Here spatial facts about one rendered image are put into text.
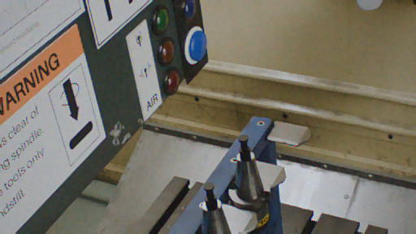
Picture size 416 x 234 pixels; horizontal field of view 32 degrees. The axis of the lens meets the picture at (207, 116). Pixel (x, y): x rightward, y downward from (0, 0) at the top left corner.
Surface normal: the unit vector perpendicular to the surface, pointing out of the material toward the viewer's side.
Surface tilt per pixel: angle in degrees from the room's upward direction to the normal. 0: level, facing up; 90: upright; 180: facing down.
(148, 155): 24
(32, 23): 90
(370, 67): 90
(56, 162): 90
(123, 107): 90
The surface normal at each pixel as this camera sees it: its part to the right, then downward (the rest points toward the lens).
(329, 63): -0.46, 0.57
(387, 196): -0.30, -0.50
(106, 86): 0.88, 0.18
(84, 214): -0.12, -0.81
